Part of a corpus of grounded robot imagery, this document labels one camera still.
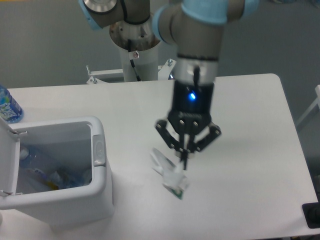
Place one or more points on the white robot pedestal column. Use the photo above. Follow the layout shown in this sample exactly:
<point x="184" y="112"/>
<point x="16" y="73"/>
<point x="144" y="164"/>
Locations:
<point x="138" y="49"/>

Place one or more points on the clear crushed plastic bottle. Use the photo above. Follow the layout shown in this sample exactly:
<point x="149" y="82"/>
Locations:
<point x="31" y="158"/>

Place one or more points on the white plastic trash can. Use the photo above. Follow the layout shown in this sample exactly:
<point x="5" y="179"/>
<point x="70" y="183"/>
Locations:
<point x="77" y="143"/>

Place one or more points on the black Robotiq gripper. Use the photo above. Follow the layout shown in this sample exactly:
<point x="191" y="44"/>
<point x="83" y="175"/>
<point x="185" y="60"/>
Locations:
<point x="189" y="114"/>

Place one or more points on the black device at table edge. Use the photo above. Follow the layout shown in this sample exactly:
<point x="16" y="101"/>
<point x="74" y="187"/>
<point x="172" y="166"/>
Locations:
<point x="312" y="214"/>

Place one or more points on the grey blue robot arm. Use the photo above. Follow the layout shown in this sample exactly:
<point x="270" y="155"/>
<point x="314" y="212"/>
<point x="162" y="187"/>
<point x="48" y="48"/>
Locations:
<point x="196" y="27"/>

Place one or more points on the white paper trash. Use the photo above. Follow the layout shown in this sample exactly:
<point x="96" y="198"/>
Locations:
<point x="173" y="175"/>

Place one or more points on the white pedestal base bracket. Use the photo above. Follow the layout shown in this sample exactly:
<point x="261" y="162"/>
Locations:
<point x="165" y="72"/>

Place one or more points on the white frame at right edge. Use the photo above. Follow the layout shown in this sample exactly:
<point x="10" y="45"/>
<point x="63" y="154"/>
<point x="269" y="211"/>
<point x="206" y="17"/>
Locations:
<point x="310" y="112"/>

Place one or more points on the blue labelled water bottle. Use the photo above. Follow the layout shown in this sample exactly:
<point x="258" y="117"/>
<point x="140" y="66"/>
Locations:
<point x="10" y="110"/>

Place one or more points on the trash inside the can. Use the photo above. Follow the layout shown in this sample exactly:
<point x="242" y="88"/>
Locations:
<point x="63" y="179"/>

